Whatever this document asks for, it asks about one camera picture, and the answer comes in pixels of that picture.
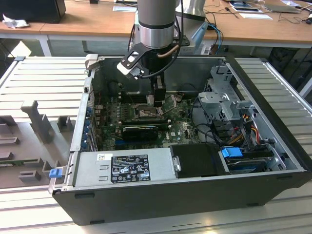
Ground silver power supply unit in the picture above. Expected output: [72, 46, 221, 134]
[73, 148, 176, 187]

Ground blue disk carrier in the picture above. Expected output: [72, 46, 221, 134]
[221, 147, 242, 162]

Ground wooden desk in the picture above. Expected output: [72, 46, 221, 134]
[0, 0, 312, 58]

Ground black graphics card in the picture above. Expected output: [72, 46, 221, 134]
[121, 125, 159, 141]

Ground pale blue teach pendant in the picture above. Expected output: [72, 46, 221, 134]
[191, 21, 209, 56]

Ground yellow and red wires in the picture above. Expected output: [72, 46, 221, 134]
[229, 122, 260, 145]

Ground blue cable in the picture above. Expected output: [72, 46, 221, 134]
[207, 22, 224, 50]

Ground CPU socket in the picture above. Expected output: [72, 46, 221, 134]
[131, 103, 163, 120]

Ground black RAM slot row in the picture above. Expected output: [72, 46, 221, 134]
[121, 91, 148, 103]
[120, 117, 172, 126]

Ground black camera cable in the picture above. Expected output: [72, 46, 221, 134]
[138, 0, 186, 79]

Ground silver metal drive cage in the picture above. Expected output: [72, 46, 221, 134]
[197, 64, 246, 122]

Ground hard disk drive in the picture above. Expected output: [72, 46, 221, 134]
[225, 157, 267, 174]

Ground green circuit board stick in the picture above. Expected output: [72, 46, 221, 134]
[0, 160, 19, 169]

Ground black plastic shroud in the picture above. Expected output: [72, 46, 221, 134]
[169, 143, 231, 179]

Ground grey parts rack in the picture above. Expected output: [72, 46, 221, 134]
[0, 99, 74, 190]

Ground flat tablet device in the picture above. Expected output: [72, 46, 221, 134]
[231, 6, 260, 13]

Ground grey laptop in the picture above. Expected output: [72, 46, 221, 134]
[264, 3, 301, 14]

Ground pale blue paper sheet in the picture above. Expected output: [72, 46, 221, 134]
[113, 5, 137, 13]

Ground black box on desk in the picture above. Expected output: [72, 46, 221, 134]
[0, 0, 67, 24]

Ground green motherboard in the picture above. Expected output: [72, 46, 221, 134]
[94, 94, 203, 151]

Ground crumpled white paper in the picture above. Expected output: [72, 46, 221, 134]
[2, 13, 30, 30]

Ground white paper sheet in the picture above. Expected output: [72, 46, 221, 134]
[239, 12, 273, 20]

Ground black internal cables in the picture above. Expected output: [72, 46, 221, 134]
[192, 97, 221, 145]

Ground black open PC case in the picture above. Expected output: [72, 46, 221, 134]
[48, 54, 312, 226]

